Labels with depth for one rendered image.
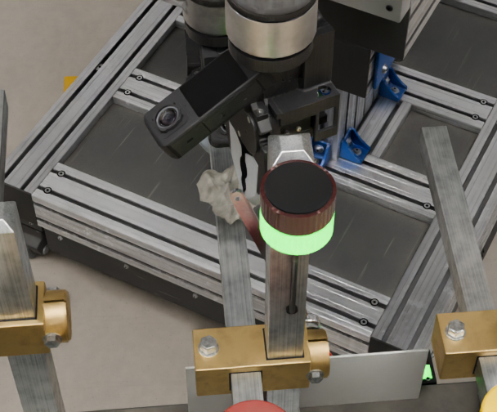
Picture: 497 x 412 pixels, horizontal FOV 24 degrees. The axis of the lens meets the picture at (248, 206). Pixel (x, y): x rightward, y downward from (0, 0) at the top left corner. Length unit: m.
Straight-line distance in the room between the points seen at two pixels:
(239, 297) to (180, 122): 0.30
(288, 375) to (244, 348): 0.05
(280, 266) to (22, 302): 0.23
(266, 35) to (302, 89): 0.10
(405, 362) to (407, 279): 0.76
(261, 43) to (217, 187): 0.39
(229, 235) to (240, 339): 0.14
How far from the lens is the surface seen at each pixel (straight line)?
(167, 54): 2.44
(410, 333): 1.99
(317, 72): 1.03
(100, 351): 2.24
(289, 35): 0.95
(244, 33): 0.95
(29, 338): 1.12
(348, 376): 1.31
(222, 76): 1.01
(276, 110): 1.02
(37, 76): 2.73
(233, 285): 1.25
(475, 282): 1.28
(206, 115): 0.99
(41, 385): 1.21
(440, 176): 1.37
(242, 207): 1.14
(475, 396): 1.39
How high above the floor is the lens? 1.88
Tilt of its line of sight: 51 degrees down
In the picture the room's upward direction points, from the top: straight up
